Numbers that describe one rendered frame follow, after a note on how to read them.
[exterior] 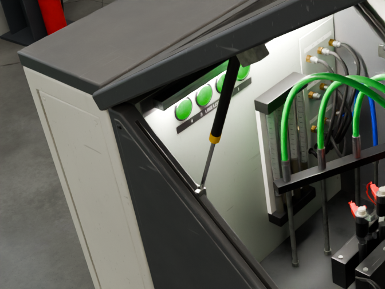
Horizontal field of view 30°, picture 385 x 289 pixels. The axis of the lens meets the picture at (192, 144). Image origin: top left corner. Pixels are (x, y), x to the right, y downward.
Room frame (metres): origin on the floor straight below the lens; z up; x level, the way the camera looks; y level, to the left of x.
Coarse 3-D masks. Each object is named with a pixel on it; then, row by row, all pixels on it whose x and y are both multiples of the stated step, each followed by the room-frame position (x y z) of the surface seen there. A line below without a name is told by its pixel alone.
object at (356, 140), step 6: (372, 78) 1.30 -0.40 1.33; (378, 78) 1.28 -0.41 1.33; (384, 78) 1.27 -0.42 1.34; (366, 84) 1.31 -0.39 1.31; (360, 96) 1.32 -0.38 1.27; (360, 102) 1.32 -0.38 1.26; (354, 108) 1.34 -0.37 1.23; (360, 108) 1.33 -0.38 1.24; (354, 114) 1.33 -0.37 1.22; (354, 120) 1.33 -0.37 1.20; (354, 126) 1.33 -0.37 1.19; (354, 132) 1.33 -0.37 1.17; (354, 138) 1.33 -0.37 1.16; (354, 144) 1.33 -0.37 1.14; (354, 150) 1.33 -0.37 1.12; (354, 156) 1.33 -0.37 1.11
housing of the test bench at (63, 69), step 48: (144, 0) 1.53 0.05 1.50; (192, 0) 1.48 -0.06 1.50; (240, 0) 1.43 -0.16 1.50; (48, 48) 1.37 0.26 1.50; (96, 48) 1.33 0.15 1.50; (144, 48) 1.29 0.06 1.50; (48, 96) 1.33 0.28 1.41; (48, 144) 1.38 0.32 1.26; (96, 144) 1.22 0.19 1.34; (96, 192) 1.27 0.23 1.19; (96, 240) 1.32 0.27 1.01; (96, 288) 1.37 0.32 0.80; (144, 288) 1.20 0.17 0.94
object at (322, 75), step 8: (320, 72) 1.21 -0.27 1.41; (304, 80) 1.23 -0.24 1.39; (312, 80) 1.22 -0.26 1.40; (336, 80) 1.17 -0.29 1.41; (344, 80) 1.16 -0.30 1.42; (352, 80) 1.15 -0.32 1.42; (296, 88) 1.25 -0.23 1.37; (360, 88) 1.13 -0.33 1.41; (368, 88) 1.13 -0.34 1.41; (288, 96) 1.27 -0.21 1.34; (368, 96) 1.12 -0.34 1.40; (376, 96) 1.11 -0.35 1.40; (288, 104) 1.27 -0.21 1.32; (384, 104) 1.09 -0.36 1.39; (288, 112) 1.28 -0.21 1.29; (288, 160) 1.29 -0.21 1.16
